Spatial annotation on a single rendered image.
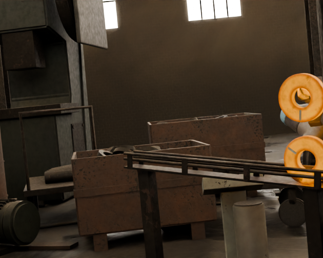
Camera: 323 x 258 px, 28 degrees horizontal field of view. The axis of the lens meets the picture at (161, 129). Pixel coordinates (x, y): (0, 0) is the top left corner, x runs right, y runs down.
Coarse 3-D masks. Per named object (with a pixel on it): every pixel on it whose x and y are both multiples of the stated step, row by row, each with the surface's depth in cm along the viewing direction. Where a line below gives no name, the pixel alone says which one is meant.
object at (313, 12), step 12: (312, 0) 974; (312, 12) 975; (312, 24) 975; (312, 36) 976; (0, 48) 983; (312, 48) 978; (0, 60) 982; (312, 60) 1008; (0, 72) 983; (312, 72) 1008; (0, 84) 983; (0, 96) 984; (0, 108) 985
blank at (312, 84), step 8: (288, 80) 205; (296, 80) 203; (304, 80) 202; (312, 80) 200; (320, 80) 202; (280, 88) 207; (288, 88) 205; (296, 88) 204; (304, 88) 202; (312, 88) 201; (320, 88) 199; (280, 96) 207; (288, 96) 206; (312, 96) 201; (320, 96) 199; (280, 104) 207; (288, 104) 206; (296, 104) 206; (312, 104) 201; (320, 104) 200; (288, 112) 206; (296, 112) 205; (304, 112) 203; (312, 112) 202; (320, 112) 201; (296, 120) 205; (304, 120) 203
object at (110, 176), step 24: (168, 144) 492; (192, 144) 489; (72, 168) 416; (96, 168) 417; (120, 168) 418; (192, 168) 424; (96, 192) 417; (120, 192) 418; (168, 192) 422; (192, 192) 424; (96, 216) 418; (120, 216) 419; (168, 216) 423; (192, 216) 425; (216, 216) 428; (96, 240) 419
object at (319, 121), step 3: (321, 114) 211; (318, 117) 211; (321, 117) 211; (312, 120) 212; (315, 120) 211; (318, 120) 210; (321, 120) 210; (309, 123) 212; (312, 123) 212; (315, 123) 211; (318, 123) 211; (321, 123) 210; (312, 126) 213
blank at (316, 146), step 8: (304, 136) 203; (312, 136) 203; (288, 144) 207; (296, 144) 205; (304, 144) 203; (312, 144) 202; (320, 144) 200; (288, 152) 207; (296, 152) 205; (312, 152) 202; (320, 152) 200; (288, 160) 207; (296, 160) 205; (320, 160) 200; (312, 168) 202; (320, 168) 201
